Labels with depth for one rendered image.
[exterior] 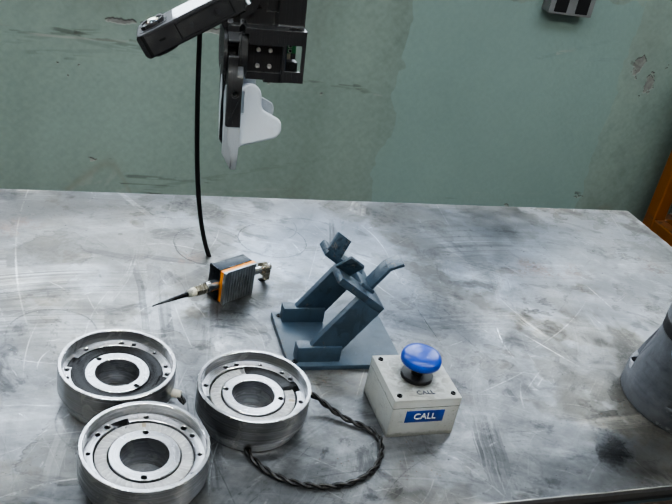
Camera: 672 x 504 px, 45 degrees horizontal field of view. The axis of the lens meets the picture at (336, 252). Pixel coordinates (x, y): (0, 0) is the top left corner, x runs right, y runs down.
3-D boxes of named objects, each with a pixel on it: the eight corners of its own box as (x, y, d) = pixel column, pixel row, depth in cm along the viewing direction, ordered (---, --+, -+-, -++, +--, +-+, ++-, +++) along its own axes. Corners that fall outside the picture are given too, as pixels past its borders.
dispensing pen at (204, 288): (146, 282, 86) (264, 245, 97) (144, 315, 88) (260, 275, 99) (158, 292, 84) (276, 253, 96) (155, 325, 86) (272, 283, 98)
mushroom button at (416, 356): (400, 406, 78) (411, 365, 75) (386, 379, 81) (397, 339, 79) (437, 404, 79) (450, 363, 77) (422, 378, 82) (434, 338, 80)
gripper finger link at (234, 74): (241, 129, 80) (245, 38, 78) (226, 129, 80) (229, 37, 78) (237, 123, 85) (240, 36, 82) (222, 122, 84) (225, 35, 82)
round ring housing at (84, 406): (36, 421, 71) (36, 384, 69) (83, 352, 80) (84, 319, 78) (153, 446, 71) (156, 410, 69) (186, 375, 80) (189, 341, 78)
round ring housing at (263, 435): (215, 468, 70) (220, 432, 68) (179, 391, 78) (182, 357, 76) (322, 444, 75) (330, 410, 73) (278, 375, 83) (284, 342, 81)
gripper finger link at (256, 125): (280, 176, 84) (285, 86, 81) (223, 174, 83) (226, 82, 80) (276, 170, 87) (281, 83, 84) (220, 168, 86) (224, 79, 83)
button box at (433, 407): (385, 438, 77) (396, 398, 75) (363, 390, 83) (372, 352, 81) (461, 433, 80) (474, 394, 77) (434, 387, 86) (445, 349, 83)
